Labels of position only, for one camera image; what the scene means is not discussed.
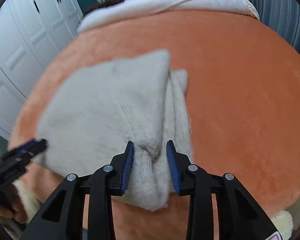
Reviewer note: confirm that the white fluffy fleece garment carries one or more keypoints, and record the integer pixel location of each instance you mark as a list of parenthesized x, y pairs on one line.
[(282, 220)]

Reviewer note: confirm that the left hand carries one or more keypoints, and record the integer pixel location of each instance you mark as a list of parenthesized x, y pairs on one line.
[(11, 206)]

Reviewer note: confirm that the cream knit sweater black hearts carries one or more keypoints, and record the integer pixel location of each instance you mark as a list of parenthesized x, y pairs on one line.
[(98, 109)]

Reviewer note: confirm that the orange plush blanket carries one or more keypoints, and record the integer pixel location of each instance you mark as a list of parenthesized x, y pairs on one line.
[(243, 95)]

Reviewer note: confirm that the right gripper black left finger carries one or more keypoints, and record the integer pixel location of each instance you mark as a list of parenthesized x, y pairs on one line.
[(61, 216)]

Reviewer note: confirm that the white wardrobe doors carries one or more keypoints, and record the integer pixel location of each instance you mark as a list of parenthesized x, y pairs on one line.
[(32, 34)]

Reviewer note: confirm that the white quilt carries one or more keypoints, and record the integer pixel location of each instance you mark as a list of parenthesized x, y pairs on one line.
[(137, 8)]

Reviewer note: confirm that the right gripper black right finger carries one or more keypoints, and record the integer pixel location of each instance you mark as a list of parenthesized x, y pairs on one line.
[(219, 205)]

